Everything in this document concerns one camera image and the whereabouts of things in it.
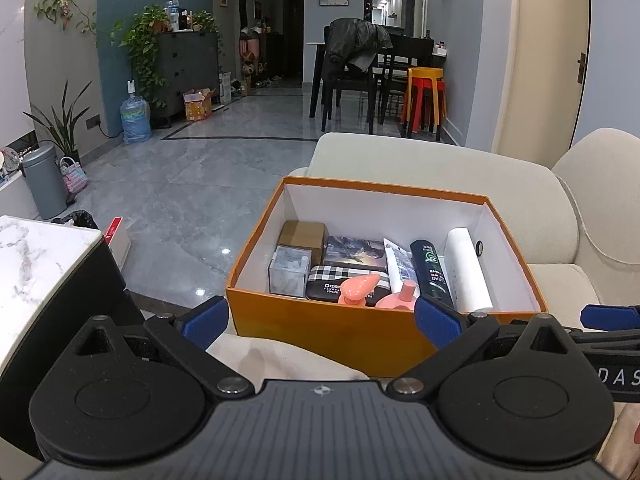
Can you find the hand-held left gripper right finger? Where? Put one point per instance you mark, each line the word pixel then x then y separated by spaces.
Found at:
pixel 440 324

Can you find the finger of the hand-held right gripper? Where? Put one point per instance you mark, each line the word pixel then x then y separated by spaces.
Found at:
pixel 610 316

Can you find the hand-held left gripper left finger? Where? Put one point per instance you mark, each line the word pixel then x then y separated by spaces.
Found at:
pixel 205 320

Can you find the pink plastic bottle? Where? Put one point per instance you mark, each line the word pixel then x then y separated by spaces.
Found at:
pixel 397 301

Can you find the dark plastic bottle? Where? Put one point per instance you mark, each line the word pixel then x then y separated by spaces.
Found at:
pixel 432 275

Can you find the white lotion tube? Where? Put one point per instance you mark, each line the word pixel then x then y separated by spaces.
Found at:
pixel 400 265

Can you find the pink pump bottle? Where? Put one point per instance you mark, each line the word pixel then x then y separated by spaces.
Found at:
pixel 360 285

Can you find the clear cube box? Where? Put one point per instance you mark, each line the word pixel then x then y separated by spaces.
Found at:
pixel 289 272

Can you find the orange cardboard box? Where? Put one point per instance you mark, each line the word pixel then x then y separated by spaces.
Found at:
pixel 310 317

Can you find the dark printed box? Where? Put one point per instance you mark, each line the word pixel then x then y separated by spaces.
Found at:
pixel 355 252

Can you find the plaid case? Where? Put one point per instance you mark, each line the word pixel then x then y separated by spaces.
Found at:
pixel 325 285

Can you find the brown cardboard box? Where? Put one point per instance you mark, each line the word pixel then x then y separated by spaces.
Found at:
pixel 302 237

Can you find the cream cloth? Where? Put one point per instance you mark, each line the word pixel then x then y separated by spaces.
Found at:
pixel 280 360

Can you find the red and white box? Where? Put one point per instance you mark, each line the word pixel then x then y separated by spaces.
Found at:
pixel 115 227

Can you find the beige sofa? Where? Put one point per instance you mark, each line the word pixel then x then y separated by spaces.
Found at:
pixel 425 165

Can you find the black waste bin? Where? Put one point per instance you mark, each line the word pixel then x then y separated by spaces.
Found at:
pixel 80 220

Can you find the marble side table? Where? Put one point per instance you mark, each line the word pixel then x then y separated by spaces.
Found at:
pixel 45 270

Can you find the woven bag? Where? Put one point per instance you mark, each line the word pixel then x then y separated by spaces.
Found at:
pixel 74 180

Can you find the blue water jug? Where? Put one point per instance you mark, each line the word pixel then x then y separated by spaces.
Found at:
pixel 135 120

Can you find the orange cardboard carton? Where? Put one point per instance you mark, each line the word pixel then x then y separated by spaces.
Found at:
pixel 197 107

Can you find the grey trash can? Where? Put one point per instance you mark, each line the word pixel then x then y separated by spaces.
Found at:
pixel 42 182

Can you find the white floor appliance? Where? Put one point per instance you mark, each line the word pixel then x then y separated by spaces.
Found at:
pixel 225 88

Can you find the red stool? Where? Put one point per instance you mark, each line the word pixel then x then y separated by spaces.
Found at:
pixel 422 87

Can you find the tall leafy plant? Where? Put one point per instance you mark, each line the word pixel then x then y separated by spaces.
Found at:
pixel 65 125

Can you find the dark grey cabinet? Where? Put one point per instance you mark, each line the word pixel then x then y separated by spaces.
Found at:
pixel 187 75

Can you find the black dining chair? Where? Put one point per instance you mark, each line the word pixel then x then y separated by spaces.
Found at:
pixel 395 77
pixel 350 85

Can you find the orange and red stools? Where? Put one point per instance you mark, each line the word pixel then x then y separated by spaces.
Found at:
pixel 425 73

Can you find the black dining table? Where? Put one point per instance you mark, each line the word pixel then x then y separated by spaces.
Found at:
pixel 315 80

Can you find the trailing green plant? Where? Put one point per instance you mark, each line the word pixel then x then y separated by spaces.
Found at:
pixel 142 45

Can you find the dark jacket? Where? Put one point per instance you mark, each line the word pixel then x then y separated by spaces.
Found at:
pixel 357 40

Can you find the small potted plant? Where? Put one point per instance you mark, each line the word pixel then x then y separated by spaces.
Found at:
pixel 205 21

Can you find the clear plastic bottle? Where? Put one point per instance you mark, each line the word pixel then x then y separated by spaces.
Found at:
pixel 173 15

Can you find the hanging ivy plant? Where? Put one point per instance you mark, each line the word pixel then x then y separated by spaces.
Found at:
pixel 55 7

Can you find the wall socket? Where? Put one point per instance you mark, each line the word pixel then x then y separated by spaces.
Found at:
pixel 93 121

